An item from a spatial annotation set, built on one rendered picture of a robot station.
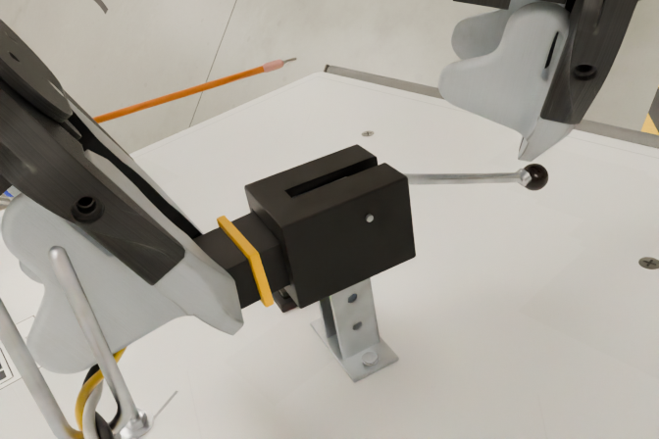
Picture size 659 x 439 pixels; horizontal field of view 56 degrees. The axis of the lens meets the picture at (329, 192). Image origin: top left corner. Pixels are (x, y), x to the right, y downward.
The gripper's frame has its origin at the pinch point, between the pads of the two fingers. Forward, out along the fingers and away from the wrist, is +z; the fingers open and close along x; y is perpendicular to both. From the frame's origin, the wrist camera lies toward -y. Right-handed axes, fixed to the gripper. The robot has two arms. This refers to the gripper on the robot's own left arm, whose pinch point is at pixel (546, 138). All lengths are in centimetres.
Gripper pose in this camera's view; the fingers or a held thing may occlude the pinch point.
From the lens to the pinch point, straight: 31.5
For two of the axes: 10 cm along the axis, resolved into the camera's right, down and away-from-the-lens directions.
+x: -2.9, 7.1, -6.5
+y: -9.6, -2.2, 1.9
